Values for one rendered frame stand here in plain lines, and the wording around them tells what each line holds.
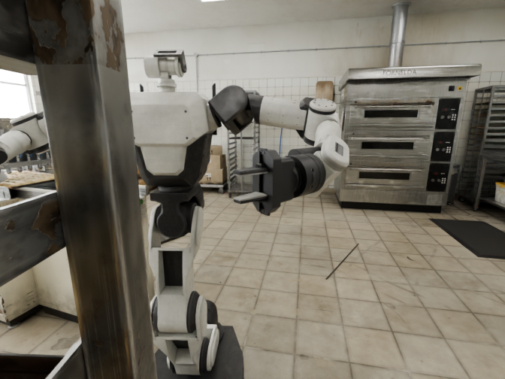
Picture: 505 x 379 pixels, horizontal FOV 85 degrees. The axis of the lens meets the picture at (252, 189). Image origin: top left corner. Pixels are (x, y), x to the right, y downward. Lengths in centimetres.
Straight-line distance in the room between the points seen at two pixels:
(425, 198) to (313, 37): 320
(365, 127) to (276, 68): 201
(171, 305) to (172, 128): 60
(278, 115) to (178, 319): 77
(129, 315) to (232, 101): 78
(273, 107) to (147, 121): 38
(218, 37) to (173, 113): 497
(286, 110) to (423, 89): 383
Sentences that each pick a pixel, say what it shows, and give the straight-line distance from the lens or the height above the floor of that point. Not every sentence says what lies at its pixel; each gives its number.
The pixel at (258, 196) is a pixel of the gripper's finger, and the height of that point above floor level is 115.
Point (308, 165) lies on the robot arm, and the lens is 56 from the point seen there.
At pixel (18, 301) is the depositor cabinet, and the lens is 242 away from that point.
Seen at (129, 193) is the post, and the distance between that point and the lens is 17.
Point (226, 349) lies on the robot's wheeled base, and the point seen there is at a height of 17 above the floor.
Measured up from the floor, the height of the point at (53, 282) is 30.
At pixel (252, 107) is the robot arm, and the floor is 133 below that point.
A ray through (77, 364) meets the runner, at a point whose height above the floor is 115.
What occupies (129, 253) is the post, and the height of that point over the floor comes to 121.
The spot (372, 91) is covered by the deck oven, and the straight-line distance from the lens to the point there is 445.
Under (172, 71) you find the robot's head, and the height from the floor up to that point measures 144.
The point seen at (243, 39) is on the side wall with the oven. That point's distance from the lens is 569.
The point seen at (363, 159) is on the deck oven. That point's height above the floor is 78.
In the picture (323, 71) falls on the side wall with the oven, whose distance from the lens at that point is 543.
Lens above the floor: 128
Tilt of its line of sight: 13 degrees down
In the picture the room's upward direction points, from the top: straight up
